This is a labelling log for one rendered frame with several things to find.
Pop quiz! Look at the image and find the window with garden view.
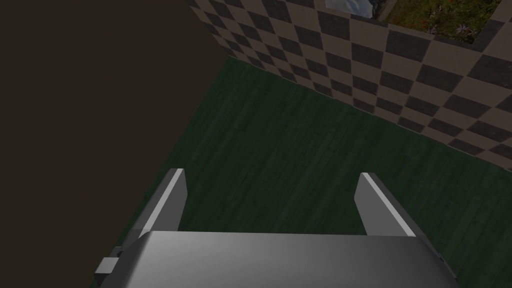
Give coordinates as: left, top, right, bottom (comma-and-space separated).
323, 0, 503, 45

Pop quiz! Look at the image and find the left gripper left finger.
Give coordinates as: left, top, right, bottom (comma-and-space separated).
121, 167, 188, 251

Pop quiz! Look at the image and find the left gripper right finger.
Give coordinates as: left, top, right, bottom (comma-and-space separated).
353, 172, 429, 243

